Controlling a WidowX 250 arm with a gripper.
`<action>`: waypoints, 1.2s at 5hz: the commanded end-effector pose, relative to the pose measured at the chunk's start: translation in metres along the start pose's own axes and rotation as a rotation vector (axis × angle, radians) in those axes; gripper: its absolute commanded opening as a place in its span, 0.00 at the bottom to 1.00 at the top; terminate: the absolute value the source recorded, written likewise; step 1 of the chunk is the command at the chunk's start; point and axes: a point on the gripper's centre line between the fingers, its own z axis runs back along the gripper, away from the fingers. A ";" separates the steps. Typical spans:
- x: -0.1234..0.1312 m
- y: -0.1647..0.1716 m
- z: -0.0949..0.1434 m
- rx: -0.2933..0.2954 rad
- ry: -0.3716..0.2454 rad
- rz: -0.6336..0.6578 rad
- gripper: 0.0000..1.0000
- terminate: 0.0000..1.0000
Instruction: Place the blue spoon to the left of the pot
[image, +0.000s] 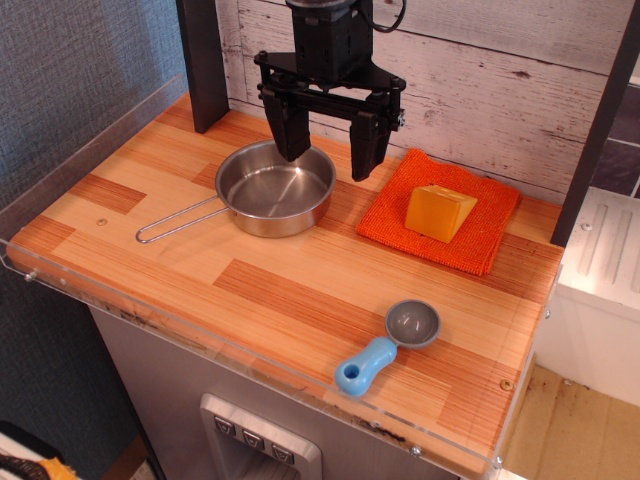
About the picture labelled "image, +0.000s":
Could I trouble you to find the dark grey left post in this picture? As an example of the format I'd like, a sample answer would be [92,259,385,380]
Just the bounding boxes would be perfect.
[176,0,229,133]

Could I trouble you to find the blue handled grey spoon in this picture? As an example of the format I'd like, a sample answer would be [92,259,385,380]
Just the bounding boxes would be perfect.
[334,299,442,397]

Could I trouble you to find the yellow black object bottom left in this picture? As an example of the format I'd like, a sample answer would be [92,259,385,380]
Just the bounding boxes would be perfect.
[1,454,78,480]

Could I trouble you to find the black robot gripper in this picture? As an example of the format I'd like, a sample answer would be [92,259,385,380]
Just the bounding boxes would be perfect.
[254,9,406,182]

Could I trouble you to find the stainless steel pot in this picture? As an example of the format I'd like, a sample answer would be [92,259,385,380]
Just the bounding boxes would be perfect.
[135,141,337,244]

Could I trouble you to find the white cabinet on right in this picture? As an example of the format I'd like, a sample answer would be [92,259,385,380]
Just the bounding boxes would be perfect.
[534,188,639,405]

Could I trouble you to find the silver dispenser panel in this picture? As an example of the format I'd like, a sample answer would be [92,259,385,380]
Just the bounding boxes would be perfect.
[200,393,323,479]

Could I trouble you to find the yellow cheese wedge toy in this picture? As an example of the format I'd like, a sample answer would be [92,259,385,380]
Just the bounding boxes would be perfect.
[405,185,478,243]

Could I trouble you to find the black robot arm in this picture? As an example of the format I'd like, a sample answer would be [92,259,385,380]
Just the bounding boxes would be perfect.
[254,1,406,182]

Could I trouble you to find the dark grey right post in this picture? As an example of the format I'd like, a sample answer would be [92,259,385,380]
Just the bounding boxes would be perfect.
[550,0,639,247]

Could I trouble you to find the grey toy fridge cabinet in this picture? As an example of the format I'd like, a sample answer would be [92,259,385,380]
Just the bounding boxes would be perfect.
[90,308,453,479]

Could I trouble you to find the dark grey post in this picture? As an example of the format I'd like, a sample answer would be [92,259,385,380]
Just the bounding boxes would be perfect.
[550,0,639,247]
[176,0,229,133]

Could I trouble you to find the orange knitted cloth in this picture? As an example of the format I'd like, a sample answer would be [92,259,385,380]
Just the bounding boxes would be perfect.
[356,149,521,276]

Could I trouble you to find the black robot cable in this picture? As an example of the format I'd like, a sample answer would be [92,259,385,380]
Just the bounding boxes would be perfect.
[357,0,409,35]

